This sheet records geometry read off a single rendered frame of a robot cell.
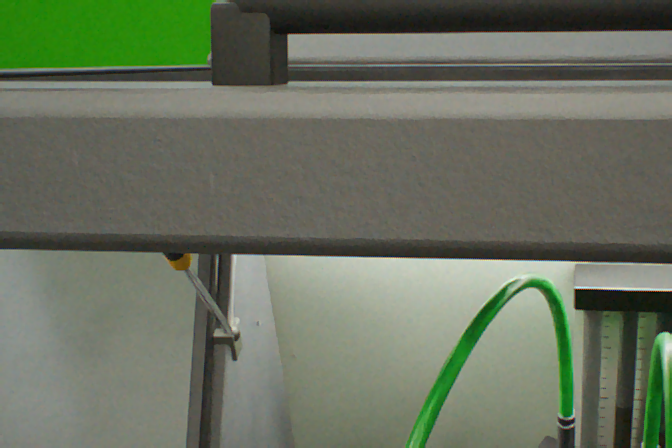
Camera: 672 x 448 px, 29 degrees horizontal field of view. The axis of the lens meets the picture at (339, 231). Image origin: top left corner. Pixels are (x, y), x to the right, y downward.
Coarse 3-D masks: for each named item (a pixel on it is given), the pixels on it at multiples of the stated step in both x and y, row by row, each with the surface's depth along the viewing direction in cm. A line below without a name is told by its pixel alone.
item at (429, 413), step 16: (528, 272) 110; (512, 288) 106; (528, 288) 109; (544, 288) 113; (496, 304) 104; (560, 304) 117; (480, 320) 102; (560, 320) 119; (464, 336) 101; (480, 336) 102; (560, 336) 122; (464, 352) 100; (560, 352) 124; (448, 368) 100; (560, 368) 126; (448, 384) 99; (560, 384) 127; (432, 400) 98; (560, 400) 129; (432, 416) 98; (560, 416) 130; (416, 432) 98
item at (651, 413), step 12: (660, 336) 108; (660, 348) 106; (660, 360) 115; (660, 372) 117; (648, 384) 119; (660, 384) 118; (648, 396) 121; (660, 396) 120; (648, 408) 122; (660, 408) 122; (648, 420) 123; (648, 432) 124; (648, 444) 125
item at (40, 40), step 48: (0, 0) 390; (48, 0) 385; (96, 0) 381; (144, 0) 376; (192, 0) 372; (0, 48) 402; (48, 48) 397; (96, 48) 392; (144, 48) 387; (192, 48) 382
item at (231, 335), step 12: (168, 252) 104; (180, 264) 106; (192, 276) 110; (204, 288) 112; (204, 300) 114; (216, 312) 116; (228, 324) 119; (216, 336) 121; (228, 336) 120; (240, 336) 123; (240, 348) 123
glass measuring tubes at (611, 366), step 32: (576, 288) 126; (608, 288) 125; (640, 288) 125; (576, 320) 132; (608, 320) 131; (640, 320) 130; (576, 352) 134; (608, 352) 134; (640, 352) 133; (576, 384) 137; (608, 384) 136; (640, 384) 136; (576, 416) 140; (608, 416) 139; (640, 416) 138
